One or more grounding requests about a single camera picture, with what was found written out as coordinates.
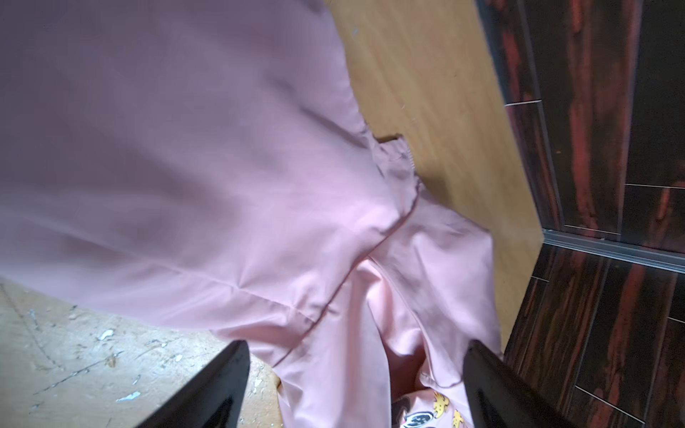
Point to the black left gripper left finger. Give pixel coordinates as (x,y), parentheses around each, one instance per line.
(213,398)

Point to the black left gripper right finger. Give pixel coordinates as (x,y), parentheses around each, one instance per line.
(498,397)

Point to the pink zip-up jacket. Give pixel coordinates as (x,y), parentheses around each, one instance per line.
(205,165)

